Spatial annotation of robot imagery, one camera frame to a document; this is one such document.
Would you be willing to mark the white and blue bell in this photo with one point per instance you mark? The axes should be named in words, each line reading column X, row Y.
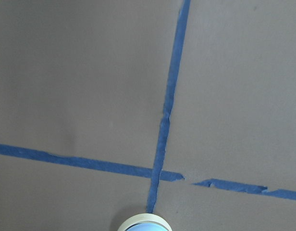
column 145, row 222

